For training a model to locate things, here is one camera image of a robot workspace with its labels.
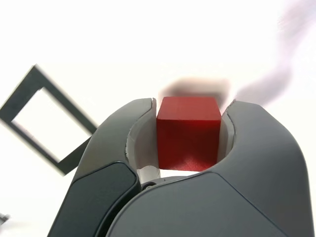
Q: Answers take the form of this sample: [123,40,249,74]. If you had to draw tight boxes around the black tape square outline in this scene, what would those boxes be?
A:
[0,64,99,176]

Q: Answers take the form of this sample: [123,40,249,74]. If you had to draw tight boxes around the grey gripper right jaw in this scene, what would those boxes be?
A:
[106,99,310,237]

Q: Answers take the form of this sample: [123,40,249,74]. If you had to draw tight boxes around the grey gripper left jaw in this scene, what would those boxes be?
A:
[48,97,163,237]

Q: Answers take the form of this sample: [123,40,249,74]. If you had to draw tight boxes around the red cube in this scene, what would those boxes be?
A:
[156,96,222,173]

